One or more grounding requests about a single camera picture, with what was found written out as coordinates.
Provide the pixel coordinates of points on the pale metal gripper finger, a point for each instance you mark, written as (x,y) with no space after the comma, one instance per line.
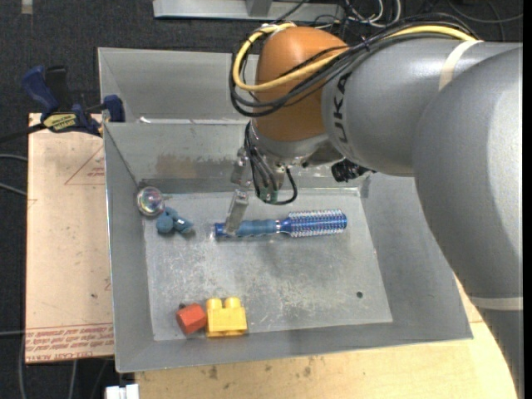
(237,214)

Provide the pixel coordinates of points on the blue toy animal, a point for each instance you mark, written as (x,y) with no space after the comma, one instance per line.
(166,224)

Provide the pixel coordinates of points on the blue hairbrush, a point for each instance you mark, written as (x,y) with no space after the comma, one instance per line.
(316,223)

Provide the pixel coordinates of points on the grey metal bin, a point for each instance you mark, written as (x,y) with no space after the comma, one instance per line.
(291,272)

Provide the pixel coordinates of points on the clear glass ball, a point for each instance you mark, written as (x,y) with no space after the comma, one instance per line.
(150,201)

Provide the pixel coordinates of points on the yellow toy brick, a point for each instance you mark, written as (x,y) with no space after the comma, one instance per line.
(226,318)

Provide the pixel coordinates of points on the red block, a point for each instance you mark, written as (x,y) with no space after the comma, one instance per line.
(191,318)

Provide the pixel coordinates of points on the brown cardboard board red print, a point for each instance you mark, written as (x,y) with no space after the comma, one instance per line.
(66,243)

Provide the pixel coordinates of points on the black cylinder on white bracket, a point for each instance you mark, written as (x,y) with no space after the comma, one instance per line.
(345,170)

